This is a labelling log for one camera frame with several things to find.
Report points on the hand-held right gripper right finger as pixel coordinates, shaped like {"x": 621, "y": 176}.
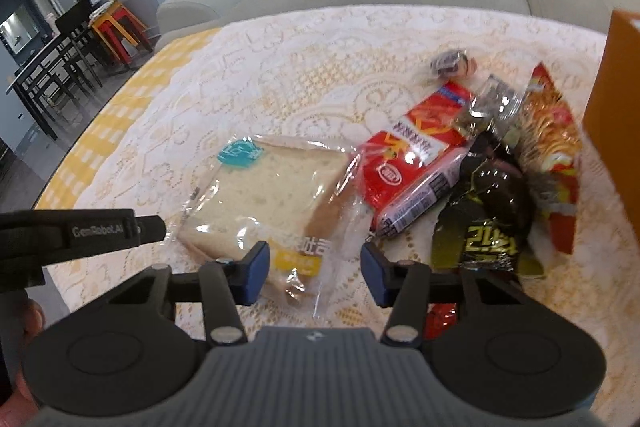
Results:
{"x": 372, "y": 274}

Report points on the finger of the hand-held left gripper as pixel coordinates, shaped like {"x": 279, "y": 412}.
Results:
{"x": 150, "y": 228}

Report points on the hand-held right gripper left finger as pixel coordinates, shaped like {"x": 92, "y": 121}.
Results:
{"x": 257, "y": 272}

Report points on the clear sliced bread packet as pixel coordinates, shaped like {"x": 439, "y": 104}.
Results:
{"x": 270, "y": 192}

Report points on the red white snack packet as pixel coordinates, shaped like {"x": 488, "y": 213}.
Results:
{"x": 420, "y": 157}

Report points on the black green snack packet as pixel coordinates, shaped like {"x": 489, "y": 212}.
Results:
{"x": 492, "y": 212}

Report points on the clear packet with dark snack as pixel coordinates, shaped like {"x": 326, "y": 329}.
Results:
{"x": 492, "y": 104}

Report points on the orange red noodle snack packet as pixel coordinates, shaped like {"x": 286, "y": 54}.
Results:
{"x": 547, "y": 132}

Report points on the orange cardboard box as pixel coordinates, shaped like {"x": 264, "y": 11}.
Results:
{"x": 615, "y": 107}

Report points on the person's left hand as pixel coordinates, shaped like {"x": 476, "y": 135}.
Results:
{"x": 34, "y": 319}

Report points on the small red foil packet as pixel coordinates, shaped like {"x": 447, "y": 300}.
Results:
{"x": 442, "y": 322}

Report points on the yellow checked tablecloth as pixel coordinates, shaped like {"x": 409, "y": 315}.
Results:
{"x": 100, "y": 132}

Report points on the black dining table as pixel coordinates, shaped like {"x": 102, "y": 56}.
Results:
{"x": 35, "y": 77}

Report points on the red stool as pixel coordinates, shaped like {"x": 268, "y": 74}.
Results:
{"x": 130, "y": 34}

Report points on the black dining chair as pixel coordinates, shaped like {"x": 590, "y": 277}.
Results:
{"x": 80, "y": 37}

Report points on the white lace tablecloth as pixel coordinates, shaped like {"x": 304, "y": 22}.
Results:
{"x": 280, "y": 72}

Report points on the red and yellow stools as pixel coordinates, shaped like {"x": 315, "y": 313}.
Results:
{"x": 107, "y": 29}

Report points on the small brown cake packet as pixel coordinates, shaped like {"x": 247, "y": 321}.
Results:
{"x": 452, "y": 64}

